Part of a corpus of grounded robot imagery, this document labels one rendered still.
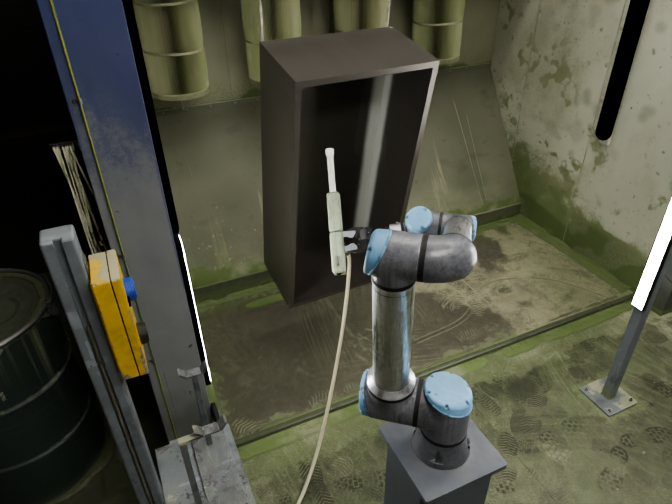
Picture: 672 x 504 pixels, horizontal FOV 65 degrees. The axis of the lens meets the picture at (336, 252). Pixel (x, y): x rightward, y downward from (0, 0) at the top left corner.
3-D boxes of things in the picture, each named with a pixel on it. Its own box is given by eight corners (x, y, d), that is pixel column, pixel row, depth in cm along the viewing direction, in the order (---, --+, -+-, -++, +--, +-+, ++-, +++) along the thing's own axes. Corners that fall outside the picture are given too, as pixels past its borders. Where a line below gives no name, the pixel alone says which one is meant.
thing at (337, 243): (354, 281, 209) (344, 271, 187) (342, 282, 209) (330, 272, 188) (344, 166, 220) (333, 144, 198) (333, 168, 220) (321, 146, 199)
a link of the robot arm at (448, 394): (466, 450, 161) (473, 411, 151) (410, 438, 165) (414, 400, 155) (469, 411, 173) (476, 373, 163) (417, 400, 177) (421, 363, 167)
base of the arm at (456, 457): (482, 456, 170) (486, 437, 165) (432, 479, 164) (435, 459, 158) (448, 413, 185) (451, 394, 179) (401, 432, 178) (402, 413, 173)
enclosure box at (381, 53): (263, 262, 284) (259, 41, 201) (361, 235, 306) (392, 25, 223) (289, 309, 262) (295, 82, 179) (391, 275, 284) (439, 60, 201)
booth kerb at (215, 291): (174, 311, 327) (171, 295, 319) (174, 310, 328) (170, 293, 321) (519, 217, 418) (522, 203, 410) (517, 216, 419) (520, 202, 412)
